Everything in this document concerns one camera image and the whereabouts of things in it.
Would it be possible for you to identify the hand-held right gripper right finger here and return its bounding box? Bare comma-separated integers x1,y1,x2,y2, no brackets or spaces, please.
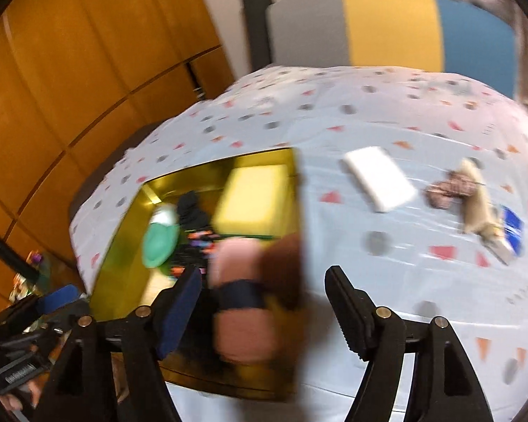
325,265,496,422

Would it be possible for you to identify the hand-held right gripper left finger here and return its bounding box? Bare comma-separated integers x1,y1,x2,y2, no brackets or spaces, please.
33,265,203,422

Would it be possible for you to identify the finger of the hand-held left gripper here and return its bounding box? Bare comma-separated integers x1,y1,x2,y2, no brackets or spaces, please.
0,285,91,330

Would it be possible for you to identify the pink fluffy roll blue band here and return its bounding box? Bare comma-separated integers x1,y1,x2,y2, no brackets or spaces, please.
208,235,306,365

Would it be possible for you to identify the pile of colourful hair ties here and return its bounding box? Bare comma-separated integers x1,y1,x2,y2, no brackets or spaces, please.
167,226,223,277

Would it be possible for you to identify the green silicone cap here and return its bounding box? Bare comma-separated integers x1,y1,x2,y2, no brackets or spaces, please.
142,204,180,269

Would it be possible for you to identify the gold box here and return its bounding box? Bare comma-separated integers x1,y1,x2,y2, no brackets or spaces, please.
90,147,311,402

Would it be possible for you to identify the black cloth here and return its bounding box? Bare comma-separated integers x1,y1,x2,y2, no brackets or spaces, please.
176,191,216,234

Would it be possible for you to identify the yellow sponge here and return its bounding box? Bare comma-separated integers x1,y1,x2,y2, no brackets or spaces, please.
213,165,291,240

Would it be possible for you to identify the white sponge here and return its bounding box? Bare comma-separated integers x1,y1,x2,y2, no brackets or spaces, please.
342,146,420,214

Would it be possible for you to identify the striped scrunchie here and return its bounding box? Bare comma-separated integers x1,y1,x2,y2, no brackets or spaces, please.
423,171,473,210

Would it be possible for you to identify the beige rolled cloth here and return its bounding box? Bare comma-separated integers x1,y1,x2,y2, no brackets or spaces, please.
458,158,502,235

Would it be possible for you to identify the blue tissue packet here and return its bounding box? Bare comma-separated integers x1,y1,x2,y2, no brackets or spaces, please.
482,206,524,267

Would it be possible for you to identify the printed plastic sheet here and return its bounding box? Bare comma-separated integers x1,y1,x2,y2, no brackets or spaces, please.
68,65,528,422

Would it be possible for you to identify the wooden wardrobe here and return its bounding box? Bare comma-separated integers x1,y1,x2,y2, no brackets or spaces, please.
0,0,238,317

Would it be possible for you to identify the grey yellow blue chair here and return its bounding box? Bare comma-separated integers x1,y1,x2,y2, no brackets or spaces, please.
241,0,528,102

